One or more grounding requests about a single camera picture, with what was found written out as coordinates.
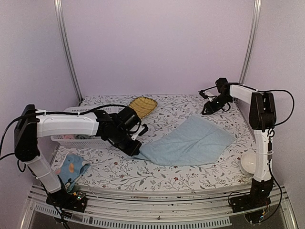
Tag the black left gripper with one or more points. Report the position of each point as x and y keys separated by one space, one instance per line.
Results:
x=134 y=150

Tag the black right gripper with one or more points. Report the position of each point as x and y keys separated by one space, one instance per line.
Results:
x=209 y=108

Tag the light blue towel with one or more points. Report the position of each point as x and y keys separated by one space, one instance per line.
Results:
x=195 y=142

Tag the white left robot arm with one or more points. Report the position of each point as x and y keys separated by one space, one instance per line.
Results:
x=34 y=124

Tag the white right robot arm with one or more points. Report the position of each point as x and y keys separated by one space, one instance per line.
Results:
x=262 y=118

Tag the floral patterned table mat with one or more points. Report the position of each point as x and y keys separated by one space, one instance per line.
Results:
x=112 y=169

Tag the white plastic mesh basket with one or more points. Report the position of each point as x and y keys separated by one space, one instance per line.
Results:
x=91 y=141

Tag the woven bamboo tray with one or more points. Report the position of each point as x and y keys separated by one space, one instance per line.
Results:
x=143 y=106

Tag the green rolled towel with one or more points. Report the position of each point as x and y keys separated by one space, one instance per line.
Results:
x=81 y=137

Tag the blue cartoon print towel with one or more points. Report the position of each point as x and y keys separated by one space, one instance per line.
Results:
x=71 y=169

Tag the pink rolled towel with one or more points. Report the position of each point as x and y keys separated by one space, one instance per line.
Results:
x=69 y=137

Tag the white bowl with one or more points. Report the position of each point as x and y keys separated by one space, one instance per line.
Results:
x=248 y=163

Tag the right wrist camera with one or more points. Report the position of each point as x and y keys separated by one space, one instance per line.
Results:
x=206 y=95

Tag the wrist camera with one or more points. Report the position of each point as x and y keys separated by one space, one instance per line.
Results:
x=141 y=131
x=206 y=95

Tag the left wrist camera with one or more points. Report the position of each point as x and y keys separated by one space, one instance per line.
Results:
x=141 y=131

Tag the aluminium front rail frame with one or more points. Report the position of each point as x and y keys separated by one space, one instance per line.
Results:
x=190 y=209

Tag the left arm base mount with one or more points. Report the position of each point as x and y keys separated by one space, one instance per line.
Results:
x=70 y=201

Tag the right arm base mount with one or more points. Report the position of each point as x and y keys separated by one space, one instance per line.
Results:
x=258 y=196

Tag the right aluminium frame post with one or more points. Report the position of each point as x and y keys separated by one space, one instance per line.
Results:
x=251 y=40

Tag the aluminium frame post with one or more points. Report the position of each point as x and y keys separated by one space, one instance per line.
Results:
x=251 y=40
x=66 y=48

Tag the left aluminium frame post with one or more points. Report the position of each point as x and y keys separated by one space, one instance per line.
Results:
x=66 y=48

